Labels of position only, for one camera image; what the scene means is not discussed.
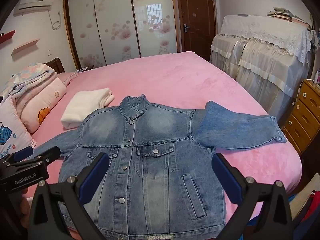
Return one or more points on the white lace cloth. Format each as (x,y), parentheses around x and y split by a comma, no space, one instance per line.
(270,30)

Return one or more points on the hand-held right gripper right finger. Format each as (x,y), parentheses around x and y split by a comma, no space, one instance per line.
(226,177)

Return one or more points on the white air conditioner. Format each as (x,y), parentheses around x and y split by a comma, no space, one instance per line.
(35,3)

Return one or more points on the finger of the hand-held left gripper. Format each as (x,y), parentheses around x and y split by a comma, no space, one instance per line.
(23,153)
(48,153)

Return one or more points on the person's left hand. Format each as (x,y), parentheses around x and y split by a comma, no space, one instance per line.
(23,206)

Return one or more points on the pink wall shelf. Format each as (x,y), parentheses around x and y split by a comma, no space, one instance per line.
(25,47)

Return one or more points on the blue denim jacket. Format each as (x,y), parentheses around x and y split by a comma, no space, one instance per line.
(155,180)

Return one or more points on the floral folded quilt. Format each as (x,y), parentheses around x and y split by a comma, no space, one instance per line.
(30,76)

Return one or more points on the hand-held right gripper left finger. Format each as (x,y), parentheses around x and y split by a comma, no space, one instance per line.
(96,177)

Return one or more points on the pink bed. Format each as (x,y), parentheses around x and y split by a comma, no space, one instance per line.
(175,80)

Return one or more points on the wooden drawer chest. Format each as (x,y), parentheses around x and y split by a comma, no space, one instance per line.
(303,120)

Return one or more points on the dark wooden headboard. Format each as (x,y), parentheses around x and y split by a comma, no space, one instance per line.
(56,65)

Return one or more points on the floral sliding door wardrobe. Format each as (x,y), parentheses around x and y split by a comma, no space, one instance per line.
(117,22)

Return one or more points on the red wall shelf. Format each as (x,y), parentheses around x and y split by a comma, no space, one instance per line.
(6,37)

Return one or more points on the heap of mixed clothes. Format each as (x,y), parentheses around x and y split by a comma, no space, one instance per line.
(307,200)

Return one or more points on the pink pillow with handbag print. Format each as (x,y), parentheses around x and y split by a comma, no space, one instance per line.
(12,135)

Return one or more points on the stack of books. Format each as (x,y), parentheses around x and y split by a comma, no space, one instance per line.
(285,15)

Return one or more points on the pink quilt with orange print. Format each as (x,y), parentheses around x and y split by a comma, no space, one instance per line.
(42,105)

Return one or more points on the brown wooden door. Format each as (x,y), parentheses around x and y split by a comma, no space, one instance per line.
(197,10)

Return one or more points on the white folded garment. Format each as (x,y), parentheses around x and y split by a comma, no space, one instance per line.
(80,107)

